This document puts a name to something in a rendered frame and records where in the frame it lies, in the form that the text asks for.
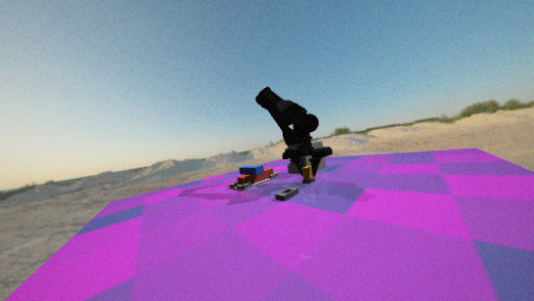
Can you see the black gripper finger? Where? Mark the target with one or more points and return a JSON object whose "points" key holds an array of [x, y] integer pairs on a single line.
{"points": [[299, 164], [315, 162]]}

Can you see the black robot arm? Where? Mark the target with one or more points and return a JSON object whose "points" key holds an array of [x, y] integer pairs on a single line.
{"points": [[287, 113]]}

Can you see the red rectangular block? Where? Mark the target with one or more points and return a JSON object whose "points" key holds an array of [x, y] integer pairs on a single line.
{"points": [[244, 179]]}

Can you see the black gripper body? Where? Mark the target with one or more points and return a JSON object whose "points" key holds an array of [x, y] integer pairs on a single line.
{"points": [[319, 152]]}

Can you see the blue bar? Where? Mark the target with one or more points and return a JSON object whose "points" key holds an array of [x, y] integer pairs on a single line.
{"points": [[251, 170]]}

